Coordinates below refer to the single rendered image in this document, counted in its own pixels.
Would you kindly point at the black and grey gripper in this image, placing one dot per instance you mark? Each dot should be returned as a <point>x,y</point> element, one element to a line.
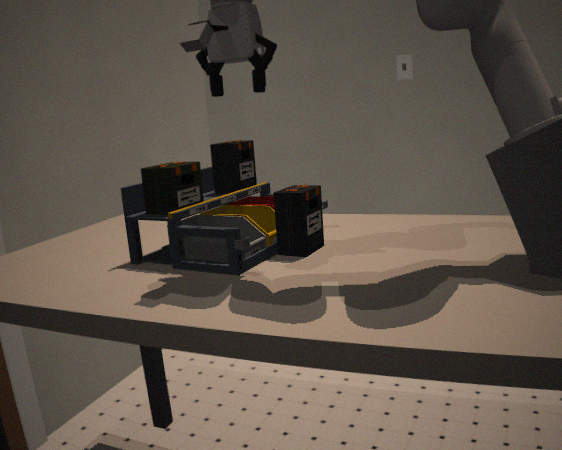
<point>237,42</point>

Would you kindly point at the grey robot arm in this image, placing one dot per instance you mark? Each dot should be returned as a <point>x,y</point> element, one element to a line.
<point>499,48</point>

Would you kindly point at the red open bin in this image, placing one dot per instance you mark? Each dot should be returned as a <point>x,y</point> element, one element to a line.
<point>255,201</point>

